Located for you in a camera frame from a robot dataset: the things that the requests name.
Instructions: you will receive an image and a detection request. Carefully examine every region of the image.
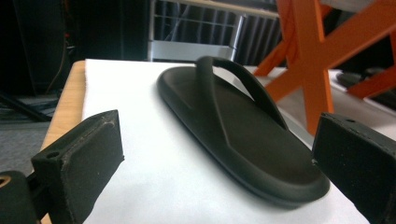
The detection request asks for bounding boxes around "orange wooden frame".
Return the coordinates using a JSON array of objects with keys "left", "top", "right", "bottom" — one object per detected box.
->
[{"left": 252, "top": 0, "right": 396, "bottom": 136}]

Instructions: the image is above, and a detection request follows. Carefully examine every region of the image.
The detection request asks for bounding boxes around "white table cover sheet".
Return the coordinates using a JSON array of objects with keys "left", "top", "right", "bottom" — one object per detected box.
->
[{"left": 81, "top": 59, "right": 372, "bottom": 224}]

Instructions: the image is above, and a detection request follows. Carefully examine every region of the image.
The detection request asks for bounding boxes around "metal wire rack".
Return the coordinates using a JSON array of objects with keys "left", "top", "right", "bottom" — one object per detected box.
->
[{"left": 148, "top": 0, "right": 283, "bottom": 65}]

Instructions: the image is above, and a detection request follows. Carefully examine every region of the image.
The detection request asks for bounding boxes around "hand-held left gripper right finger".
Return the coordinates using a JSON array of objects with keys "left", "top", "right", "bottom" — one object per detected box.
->
[{"left": 312, "top": 112, "right": 396, "bottom": 224}]

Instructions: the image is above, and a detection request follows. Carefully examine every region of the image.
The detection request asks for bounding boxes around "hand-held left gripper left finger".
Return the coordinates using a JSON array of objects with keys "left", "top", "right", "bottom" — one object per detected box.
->
[{"left": 31, "top": 109, "right": 125, "bottom": 224}]

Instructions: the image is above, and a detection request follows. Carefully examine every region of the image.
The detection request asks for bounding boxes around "black flip-flop sandal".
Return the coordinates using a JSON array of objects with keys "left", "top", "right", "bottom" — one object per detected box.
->
[{"left": 156, "top": 55, "right": 331, "bottom": 209}]

